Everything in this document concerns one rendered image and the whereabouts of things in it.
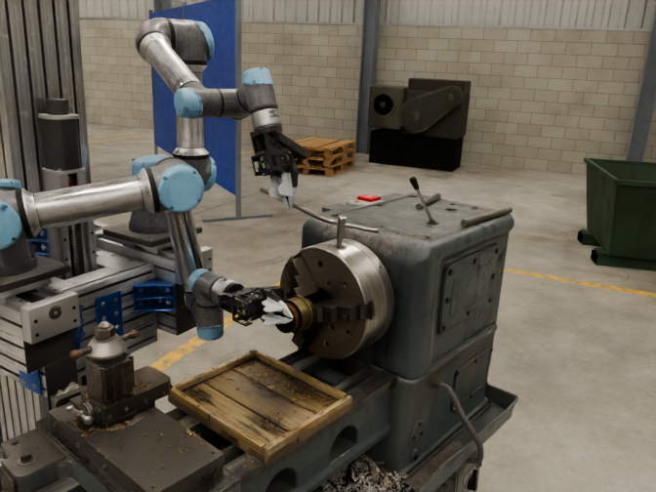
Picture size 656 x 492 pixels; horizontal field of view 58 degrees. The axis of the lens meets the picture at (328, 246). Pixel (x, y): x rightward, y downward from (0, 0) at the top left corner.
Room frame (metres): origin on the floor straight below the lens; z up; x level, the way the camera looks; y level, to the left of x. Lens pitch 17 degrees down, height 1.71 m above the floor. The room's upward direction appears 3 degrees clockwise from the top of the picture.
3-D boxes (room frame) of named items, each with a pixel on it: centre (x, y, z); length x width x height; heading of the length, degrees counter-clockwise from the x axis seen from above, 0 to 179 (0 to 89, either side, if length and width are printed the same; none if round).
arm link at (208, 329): (1.53, 0.33, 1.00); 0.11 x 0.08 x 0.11; 25
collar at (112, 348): (1.08, 0.44, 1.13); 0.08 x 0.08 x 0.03
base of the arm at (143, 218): (1.85, 0.57, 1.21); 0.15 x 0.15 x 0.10
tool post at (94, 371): (1.09, 0.44, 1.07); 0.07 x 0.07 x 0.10; 50
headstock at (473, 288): (1.83, -0.26, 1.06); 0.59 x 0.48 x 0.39; 140
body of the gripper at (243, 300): (1.41, 0.21, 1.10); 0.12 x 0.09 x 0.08; 49
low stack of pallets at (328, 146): (9.73, 0.20, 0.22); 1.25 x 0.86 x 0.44; 160
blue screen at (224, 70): (8.10, 1.98, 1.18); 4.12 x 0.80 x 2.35; 29
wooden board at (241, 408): (1.31, 0.15, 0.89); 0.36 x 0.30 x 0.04; 50
